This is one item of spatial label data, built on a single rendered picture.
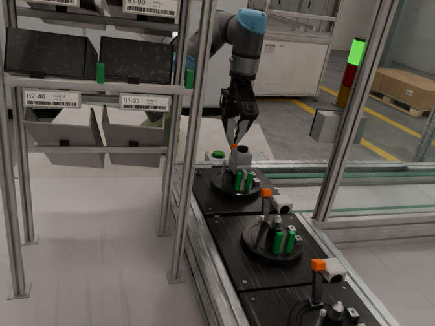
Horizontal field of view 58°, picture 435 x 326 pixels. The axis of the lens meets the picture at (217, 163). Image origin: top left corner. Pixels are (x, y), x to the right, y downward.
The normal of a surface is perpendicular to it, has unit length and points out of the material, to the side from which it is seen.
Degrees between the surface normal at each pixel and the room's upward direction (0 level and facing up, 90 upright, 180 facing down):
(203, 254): 0
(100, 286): 0
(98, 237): 0
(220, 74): 90
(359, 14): 90
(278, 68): 91
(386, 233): 90
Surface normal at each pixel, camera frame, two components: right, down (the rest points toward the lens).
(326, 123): 0.28, 0.47
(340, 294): 0.15, -0.88
